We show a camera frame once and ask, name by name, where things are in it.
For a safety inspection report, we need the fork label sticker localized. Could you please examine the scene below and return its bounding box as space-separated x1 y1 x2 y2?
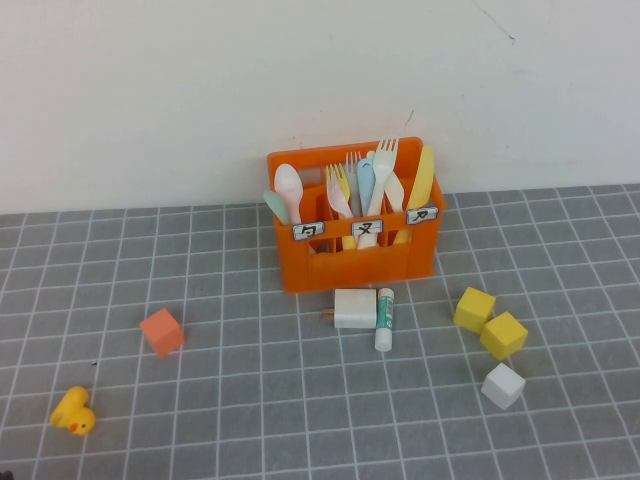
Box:
350 219 385 240

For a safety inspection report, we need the mint green plastic spoon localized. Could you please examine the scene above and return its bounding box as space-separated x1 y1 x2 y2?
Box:
262 189 292 227

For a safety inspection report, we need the orange plastic cutlery holder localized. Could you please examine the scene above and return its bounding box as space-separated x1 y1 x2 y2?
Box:
265 136 447 295

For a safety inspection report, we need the yellow rubber duck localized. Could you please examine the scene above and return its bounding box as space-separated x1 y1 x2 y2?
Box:
49 385 97 437

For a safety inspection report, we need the grey grid tablecloth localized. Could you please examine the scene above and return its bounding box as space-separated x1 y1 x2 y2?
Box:
0 183 640 480

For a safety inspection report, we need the light blue plastic utensil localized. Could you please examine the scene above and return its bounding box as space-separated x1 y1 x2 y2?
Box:
355 150 379 250

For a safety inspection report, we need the white power adapter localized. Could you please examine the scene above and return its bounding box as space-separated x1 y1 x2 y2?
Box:
322 288 378 330

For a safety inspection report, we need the knife label sticker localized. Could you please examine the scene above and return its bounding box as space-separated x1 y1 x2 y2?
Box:
405 206 440 226

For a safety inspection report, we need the yellow plastic fork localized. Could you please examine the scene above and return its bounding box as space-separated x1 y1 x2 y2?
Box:
324 163 359 251

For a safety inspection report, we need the white green glue stick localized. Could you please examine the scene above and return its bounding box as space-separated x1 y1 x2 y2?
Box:
375 287 400 353

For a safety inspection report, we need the cream plastic knife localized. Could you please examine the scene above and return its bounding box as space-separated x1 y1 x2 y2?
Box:
382 172 406 214

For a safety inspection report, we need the spoon label sticker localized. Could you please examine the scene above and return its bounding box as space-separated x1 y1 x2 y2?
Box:
291 221 326 242

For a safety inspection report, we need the orange foam cube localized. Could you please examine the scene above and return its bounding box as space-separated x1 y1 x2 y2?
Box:
138 307 186 359

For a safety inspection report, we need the pink plastic spoon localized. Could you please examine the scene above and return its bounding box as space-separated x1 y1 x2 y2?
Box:
273 163 304 226

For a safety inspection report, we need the yellow foam cube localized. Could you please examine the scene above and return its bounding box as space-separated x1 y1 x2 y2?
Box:
452 286 497 335
479 310 530 361

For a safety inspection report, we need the yellow plastic knife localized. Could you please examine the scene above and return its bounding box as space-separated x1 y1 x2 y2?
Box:
392 144 435 246

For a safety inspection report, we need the white foam cube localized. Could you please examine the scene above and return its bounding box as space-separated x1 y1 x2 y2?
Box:
480 362 527 412

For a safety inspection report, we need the pink plastic fork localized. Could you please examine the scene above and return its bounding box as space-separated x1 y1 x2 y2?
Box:
324 179 354 221

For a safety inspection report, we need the white plastic fork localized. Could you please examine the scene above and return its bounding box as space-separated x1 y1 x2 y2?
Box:
360 138 400 221

